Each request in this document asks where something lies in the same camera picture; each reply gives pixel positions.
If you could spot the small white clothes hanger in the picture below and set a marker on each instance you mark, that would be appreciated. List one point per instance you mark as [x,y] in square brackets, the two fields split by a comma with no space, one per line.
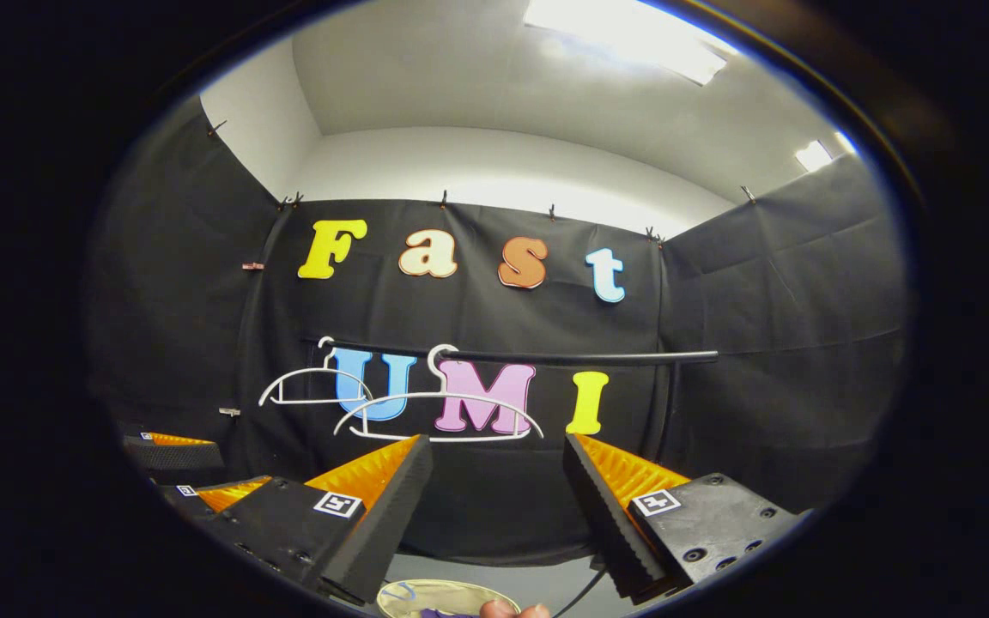
[323,370]

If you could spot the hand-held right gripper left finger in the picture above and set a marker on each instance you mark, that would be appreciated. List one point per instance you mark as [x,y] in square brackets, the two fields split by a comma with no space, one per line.
[391,506]

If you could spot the large white clothes hanger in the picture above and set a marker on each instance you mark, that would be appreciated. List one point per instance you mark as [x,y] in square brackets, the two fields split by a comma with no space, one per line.
[443,394]

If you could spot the black backdrop cloth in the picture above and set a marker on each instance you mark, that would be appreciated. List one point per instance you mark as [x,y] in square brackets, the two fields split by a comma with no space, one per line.
[177,326]

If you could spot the row of small black clips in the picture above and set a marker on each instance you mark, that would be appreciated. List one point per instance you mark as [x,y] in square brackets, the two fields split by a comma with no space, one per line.
[443,200]

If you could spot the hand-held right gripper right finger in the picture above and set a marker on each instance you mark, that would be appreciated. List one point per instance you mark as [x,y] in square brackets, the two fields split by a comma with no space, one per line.
[602,524]

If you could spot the black clothes rack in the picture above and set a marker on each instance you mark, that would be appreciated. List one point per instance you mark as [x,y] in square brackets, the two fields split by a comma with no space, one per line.
[589,358]

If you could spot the cream round laundry hamper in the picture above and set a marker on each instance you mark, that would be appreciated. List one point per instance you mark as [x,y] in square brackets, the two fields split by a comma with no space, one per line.
[452,596]

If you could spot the long ceiling light panel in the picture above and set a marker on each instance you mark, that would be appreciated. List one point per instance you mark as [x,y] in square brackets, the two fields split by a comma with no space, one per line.
[623,34]

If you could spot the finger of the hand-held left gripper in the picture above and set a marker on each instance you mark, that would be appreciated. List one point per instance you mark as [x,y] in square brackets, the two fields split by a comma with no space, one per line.
[177,455]
[233,492]

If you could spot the small ceiling light panel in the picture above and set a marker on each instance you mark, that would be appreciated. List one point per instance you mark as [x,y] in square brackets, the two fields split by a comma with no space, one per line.
[814,154]

